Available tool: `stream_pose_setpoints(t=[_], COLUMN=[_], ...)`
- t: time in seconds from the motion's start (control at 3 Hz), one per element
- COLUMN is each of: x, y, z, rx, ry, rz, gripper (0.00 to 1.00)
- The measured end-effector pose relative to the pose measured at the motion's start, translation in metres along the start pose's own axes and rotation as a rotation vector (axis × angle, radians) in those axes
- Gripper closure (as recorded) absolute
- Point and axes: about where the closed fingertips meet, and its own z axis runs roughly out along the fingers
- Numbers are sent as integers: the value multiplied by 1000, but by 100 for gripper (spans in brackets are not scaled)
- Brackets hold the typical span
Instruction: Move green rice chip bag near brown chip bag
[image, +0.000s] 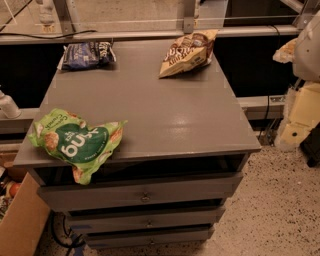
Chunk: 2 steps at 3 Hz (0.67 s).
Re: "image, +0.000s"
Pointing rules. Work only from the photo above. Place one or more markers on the grey drawer cabinet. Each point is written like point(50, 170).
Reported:
point(184, 144)

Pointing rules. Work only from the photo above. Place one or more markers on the brown chip bag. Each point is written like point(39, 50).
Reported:
point(189, 52)

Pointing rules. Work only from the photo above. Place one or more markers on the red round item in box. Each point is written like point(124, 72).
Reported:
point(14, 189)

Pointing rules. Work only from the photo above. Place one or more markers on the green rice chip bag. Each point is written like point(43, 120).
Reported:
point(69, 138)

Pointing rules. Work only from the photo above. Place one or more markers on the grey metal rail frame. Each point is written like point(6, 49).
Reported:
point(54, 21)

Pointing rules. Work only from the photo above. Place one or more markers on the cardboard box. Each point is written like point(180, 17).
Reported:
point(23, 223)

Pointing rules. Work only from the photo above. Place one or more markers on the white bottle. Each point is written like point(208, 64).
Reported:
point(8, 106)

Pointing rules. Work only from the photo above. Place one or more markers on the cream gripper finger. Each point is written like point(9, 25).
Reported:
point(301, 113)

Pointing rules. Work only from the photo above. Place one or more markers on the blue chip bag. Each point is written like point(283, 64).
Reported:
point(86, 56)

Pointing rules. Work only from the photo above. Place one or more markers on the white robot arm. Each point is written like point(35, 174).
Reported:
point(306, 60)

